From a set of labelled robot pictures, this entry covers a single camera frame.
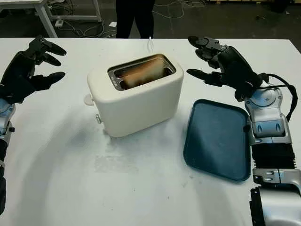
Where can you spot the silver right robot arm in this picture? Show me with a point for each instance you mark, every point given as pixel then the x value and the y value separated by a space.
pixel 265 115

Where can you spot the white paper sheet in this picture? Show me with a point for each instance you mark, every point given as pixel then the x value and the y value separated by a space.
pixel 113 24

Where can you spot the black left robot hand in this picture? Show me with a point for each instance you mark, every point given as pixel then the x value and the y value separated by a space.
pixel 20 65

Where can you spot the white metal table frame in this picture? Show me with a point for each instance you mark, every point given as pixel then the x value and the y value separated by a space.
pixel 46 18

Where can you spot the dark blue plastic tray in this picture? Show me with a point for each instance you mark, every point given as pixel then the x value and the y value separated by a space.
pixel 214 141

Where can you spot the small dark floor debris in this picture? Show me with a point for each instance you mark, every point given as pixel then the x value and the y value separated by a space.
pixel 261 17

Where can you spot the white power strip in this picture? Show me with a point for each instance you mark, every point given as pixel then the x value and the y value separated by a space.
pixel 59 23

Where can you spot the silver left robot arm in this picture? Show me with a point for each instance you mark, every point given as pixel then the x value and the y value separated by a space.
pixel 4 113

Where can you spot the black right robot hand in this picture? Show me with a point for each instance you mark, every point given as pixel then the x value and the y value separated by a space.
pixel 238 68

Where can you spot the toast slice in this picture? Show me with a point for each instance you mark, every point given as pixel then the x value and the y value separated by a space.
pixel 143 70

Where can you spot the person in black trousers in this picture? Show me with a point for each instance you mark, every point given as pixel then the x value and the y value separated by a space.
pixel 131 18

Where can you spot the cream two-slot toaster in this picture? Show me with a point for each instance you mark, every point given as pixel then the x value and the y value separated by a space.
pixel 136 106

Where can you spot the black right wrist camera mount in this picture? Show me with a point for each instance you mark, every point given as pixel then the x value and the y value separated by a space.
pixel 242 93

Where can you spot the black floor object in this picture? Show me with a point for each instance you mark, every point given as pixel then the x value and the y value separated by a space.
pixel 278 5

